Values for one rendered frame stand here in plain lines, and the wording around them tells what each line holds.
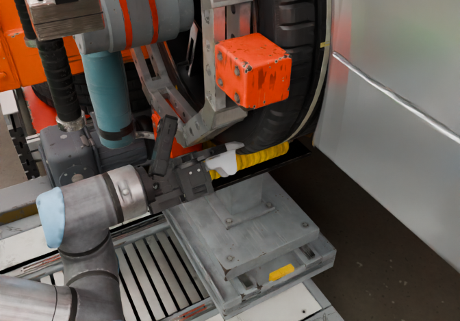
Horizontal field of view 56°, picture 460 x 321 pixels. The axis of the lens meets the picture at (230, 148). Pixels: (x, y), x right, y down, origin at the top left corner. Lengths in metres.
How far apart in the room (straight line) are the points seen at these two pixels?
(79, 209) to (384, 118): 0.47
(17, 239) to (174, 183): 0.86
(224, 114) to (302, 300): 0.71
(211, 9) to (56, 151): 0.77
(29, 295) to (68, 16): 0.38
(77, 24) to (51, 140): 0.72
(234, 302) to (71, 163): 0.58
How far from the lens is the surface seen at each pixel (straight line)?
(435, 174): 0.50
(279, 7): 0.62
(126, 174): 0.73
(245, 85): 0.57
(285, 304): 1.26
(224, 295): 1.19
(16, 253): 1.50
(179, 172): 0.75
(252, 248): 1.17
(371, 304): 1.41
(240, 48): 0.60
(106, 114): 1.04
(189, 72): 1.06
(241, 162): 0.97
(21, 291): 0.68
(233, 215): 1.23
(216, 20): 0.62
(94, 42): 0.80
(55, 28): 0.63
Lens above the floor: 1.14
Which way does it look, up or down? 38 degrees down
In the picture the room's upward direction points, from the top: straight up
